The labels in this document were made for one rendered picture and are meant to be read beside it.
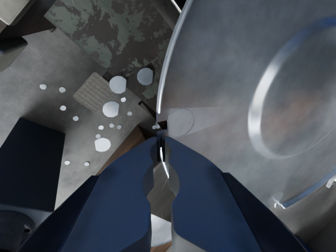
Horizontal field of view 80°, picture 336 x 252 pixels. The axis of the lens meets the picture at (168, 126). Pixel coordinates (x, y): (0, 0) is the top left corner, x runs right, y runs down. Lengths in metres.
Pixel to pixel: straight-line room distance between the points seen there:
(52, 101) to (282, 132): 0.87
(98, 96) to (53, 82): 0.23
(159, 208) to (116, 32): 0.19
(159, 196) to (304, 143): 0.15
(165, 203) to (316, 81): 0.17
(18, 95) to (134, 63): 0.75
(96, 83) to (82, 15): 0.52
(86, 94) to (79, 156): 0.40
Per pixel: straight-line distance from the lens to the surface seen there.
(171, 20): 0.25
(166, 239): 1.03
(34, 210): 0.65
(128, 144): 0.99
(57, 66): 0.92
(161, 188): 0.18
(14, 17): 0.27
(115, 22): 0.26
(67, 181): 1.17
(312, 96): 0.22
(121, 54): 0.26
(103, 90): 0.77
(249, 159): 0.21
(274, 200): 0.29
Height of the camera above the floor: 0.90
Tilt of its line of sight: 56 degrees down
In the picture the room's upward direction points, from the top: 141 degrees clockwise
